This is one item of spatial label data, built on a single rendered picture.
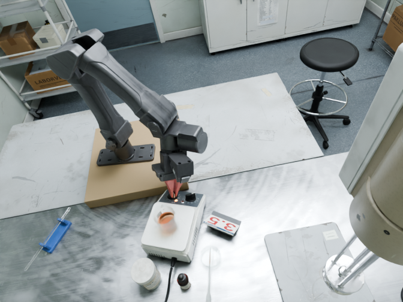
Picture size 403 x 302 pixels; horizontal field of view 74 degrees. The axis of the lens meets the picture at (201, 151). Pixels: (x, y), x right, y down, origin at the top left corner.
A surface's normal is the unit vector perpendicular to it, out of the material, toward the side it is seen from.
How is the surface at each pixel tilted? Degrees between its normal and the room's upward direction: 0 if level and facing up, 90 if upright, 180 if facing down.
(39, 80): 91
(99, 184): 0
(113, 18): 90
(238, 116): 0
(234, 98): 0
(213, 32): 90
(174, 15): 90
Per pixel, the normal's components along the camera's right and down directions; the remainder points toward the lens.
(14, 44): 0.28, 0.71
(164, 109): 0.57, -0.25
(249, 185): -0.13, -0.62
